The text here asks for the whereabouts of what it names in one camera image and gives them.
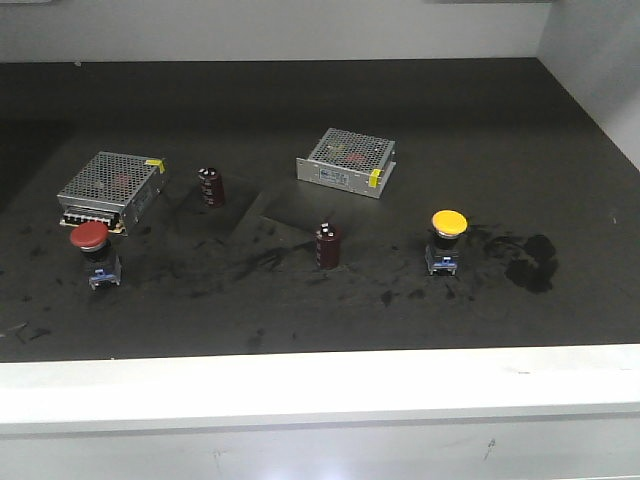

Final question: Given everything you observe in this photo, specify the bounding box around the yellow mushroom push button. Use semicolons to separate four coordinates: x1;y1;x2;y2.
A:
425;210;468;275

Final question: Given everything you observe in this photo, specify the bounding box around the red mushroom push button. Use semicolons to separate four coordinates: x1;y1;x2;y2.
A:
70;221;122;290

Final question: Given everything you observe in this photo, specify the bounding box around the right dark red capacitor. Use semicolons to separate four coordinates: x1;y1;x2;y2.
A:
315;222;341;270

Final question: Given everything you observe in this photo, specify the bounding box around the dark red capacitor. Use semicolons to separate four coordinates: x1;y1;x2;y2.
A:
315;222;341;270
197;167;225;208

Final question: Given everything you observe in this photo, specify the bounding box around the right metal mesh power supply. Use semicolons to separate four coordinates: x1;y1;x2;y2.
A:
296;128;396;199

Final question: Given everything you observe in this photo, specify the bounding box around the metal mesh power supply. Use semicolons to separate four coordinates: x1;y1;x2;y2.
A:
296;128;396;199
57;151;168;235

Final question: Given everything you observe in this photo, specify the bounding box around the left dark red capacitor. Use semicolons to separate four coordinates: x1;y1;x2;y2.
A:
197;167;225;208

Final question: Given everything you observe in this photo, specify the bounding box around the left metal mesh power supply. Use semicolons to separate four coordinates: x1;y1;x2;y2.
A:
57;151;168;235

